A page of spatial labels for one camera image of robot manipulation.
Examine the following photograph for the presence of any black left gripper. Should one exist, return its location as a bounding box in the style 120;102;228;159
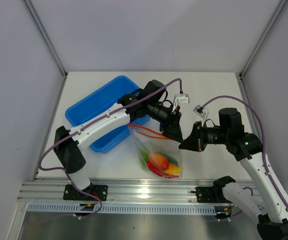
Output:
147;101;183;144

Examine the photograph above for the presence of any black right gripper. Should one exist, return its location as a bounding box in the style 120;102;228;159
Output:
179;120;229;153

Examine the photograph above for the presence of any clear zip top bag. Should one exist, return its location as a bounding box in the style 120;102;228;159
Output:
128;123;183;180

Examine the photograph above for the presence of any green chili pepper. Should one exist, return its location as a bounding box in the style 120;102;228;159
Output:
162;153;180;167

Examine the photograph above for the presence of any yellow orange mango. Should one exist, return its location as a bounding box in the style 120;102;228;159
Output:
164;163;181;175

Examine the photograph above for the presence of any green grape bunch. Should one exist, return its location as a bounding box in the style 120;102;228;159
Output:
138;148;149;171

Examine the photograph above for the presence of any red chili pepper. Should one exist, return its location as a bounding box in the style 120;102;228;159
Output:
146;161;179;179

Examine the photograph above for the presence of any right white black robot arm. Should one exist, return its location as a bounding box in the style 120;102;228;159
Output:
179;107;288;240

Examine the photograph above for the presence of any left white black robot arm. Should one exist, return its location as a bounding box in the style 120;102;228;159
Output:
54;80;189;200

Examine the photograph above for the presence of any blue plastic tray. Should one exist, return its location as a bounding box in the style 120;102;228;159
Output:
65;75;151;154

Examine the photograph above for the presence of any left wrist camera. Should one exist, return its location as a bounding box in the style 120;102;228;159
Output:
173;93;190;111

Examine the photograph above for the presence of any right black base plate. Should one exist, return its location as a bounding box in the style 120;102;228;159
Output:
191;186;230;204

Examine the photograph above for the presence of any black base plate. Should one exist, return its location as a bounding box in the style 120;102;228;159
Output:
63;184;108;201
191;186;230;204

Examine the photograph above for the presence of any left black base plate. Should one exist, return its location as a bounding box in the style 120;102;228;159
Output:
63;184;108;201

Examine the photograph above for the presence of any aluminium mounting rail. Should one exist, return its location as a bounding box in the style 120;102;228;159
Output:
17;178;213;205

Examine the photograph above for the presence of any white slotted cable duct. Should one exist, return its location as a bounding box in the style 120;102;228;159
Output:
27;202;216;216

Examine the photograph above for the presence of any right aluminium frame post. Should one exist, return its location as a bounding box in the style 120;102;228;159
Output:
239;0;288;80

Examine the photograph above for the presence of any aluminium frame post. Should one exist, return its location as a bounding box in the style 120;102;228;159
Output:
22;0;67;77
239;0;288;80

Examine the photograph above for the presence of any left aluminium frame post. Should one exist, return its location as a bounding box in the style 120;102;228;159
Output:
22;0;67;77

